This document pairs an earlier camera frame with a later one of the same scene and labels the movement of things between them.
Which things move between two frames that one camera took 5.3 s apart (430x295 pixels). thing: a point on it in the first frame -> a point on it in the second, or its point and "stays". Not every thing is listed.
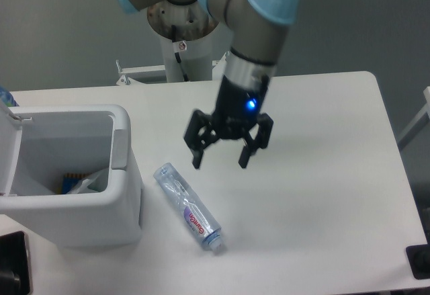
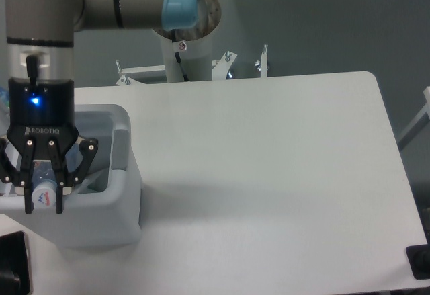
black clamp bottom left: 14,269 stays
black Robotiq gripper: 238,107 -> 40,110
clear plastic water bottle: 192,206 -> 44,184
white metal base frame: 219,70 stays
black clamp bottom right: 419,257 stays
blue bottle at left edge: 7,97 stays
